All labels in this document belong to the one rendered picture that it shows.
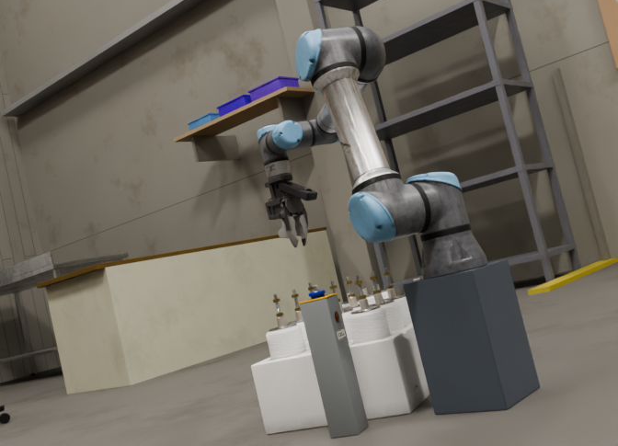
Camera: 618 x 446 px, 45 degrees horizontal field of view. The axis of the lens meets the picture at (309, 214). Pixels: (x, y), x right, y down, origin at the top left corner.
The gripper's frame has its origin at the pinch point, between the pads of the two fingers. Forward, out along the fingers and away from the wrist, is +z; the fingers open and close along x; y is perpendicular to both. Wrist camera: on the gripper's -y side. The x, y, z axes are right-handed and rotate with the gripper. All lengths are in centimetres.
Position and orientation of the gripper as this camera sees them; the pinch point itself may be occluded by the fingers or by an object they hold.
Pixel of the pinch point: (301, 241)
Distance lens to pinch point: 218.6
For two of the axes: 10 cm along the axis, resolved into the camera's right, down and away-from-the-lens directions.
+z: 2.3, 9.7, -0.8
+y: -7.4, 2.3, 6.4
